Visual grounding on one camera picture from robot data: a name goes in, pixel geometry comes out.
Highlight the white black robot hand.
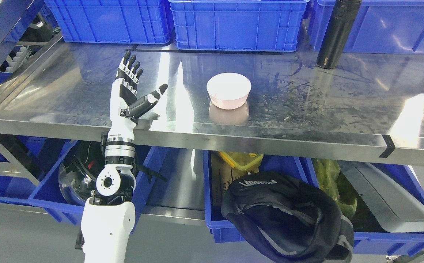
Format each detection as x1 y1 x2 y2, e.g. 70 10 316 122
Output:
107 50 168 142

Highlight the pink ikea bowl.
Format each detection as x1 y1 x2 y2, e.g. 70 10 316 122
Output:
206 73 252 110

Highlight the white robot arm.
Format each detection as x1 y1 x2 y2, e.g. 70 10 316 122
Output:
81 138 136 263

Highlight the blue crate top middle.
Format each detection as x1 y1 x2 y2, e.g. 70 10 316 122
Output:
170 0 309 52

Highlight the blue crate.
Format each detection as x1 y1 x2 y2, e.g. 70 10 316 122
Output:
170 0 309 52
307 0 424 55
45 0 174 45

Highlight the blue bin lower middle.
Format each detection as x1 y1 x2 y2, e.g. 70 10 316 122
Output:
203 151 318 243

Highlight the blue bin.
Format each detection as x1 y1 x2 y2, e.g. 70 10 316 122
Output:
349 163 424 256
28 141 170 234
203 151 318 243

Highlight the steel shelf rack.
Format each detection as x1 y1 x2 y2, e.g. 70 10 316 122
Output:
0 37 424 166

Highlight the black helmet with visor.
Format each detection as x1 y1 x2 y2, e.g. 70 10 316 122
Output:
58 141 105 206

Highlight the blue crate top left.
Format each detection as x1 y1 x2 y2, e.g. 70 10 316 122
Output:
45 0 174 45

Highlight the blue bin lower left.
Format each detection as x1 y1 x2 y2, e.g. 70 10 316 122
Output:
28 141 170 234

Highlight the yellow plastic container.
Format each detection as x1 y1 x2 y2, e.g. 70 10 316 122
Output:
217 151 264 172

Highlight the black cap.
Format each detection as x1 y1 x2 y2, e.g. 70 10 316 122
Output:
222 171 354 263

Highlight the yellow green plastic bag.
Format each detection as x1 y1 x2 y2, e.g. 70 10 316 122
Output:
311 159 358 219

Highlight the black thermos bottle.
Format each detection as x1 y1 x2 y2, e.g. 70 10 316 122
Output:
316 0 362 69

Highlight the blue bin lower right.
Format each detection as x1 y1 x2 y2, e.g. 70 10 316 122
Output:
349 163 424 256

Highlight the blue crate top right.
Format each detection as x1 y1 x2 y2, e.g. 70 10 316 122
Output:
307 0 424 55

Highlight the grey flat panel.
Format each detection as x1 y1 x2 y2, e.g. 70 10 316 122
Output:
338 160 424 233

